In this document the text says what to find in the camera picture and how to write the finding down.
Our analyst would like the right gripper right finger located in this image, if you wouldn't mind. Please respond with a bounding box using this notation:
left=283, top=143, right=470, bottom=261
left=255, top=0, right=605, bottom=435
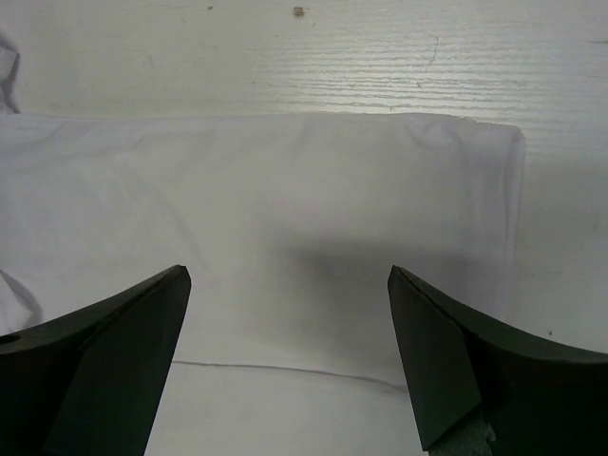
left=388, top=267, right=607, bottom=455

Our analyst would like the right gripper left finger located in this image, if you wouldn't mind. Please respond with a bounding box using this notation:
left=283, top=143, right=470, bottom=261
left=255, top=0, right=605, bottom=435
left=1, top=265, right=191, bottom=456

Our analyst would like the white t shirt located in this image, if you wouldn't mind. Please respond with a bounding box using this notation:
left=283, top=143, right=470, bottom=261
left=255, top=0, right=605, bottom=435
left=0, top=28, right=527, bottom=456

